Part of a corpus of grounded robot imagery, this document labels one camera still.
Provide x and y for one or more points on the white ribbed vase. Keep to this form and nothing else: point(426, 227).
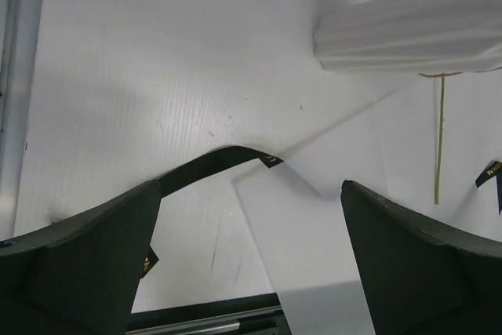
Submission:
point(425, 37)

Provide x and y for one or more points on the white wrapping paper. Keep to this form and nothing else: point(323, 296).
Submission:
point(295, 213)

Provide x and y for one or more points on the black ribbon gold lettering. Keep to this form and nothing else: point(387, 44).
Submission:
point(224, 158)

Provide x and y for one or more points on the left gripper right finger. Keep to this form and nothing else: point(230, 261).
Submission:
point(419, 275)

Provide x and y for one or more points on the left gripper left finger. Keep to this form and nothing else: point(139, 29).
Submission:
point(79, 275)

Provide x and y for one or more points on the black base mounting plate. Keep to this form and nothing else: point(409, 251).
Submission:
point(186, 313)

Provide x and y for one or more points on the left aluminium frame post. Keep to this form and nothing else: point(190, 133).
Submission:
point(20, 21)

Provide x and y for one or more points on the aluminium front rail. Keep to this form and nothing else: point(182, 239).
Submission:
point(263, 321)

